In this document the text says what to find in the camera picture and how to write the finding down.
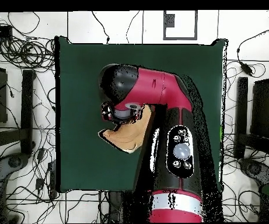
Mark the tan terry towel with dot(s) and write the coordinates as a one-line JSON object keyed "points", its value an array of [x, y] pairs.
{"points": [[129, 137]]}

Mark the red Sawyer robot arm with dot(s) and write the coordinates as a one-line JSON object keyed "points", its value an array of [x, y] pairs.
{"points": [[152, 86]]}

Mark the dark green table cloth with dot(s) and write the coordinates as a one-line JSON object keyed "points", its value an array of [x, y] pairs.
{"points": [[82, 81]]}

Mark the black power strip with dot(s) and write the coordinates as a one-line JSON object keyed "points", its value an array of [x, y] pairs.
{"points": [[52, 179]]}

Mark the small black adapter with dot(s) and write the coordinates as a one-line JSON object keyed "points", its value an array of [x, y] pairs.
{"points": [[40, 183]]}

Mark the black power adapter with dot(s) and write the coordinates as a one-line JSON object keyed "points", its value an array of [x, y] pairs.
{"points": [[246, 68]]}

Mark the grey rectangular floor frame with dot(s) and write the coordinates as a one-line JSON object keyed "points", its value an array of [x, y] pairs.
{"points": [[180, 38]]}

